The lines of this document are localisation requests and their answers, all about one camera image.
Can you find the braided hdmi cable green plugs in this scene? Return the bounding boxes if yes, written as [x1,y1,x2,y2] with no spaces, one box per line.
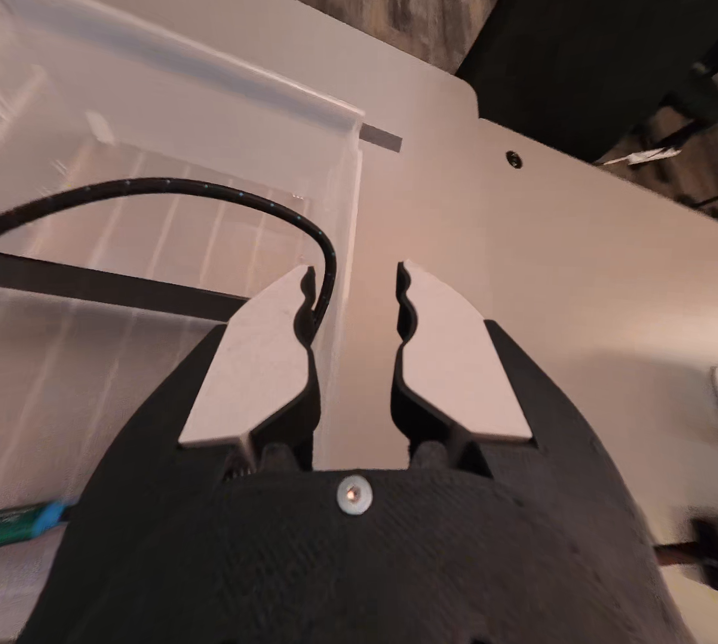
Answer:
[0,177,337,546]

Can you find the clear plastic organizer box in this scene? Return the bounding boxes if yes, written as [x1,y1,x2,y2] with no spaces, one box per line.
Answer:
[0,0,366,549]

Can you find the black divider plate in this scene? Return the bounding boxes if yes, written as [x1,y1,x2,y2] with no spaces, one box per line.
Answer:
[0,252,250,315]

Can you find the dark grey table strip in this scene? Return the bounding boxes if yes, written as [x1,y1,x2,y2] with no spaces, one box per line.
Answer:
[360,123,405,154]

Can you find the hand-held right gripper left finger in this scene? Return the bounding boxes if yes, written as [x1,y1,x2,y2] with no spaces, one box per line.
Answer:
[178,264,322,449]

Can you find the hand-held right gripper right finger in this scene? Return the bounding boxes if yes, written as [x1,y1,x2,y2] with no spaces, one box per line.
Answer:
[390,261,534,446]

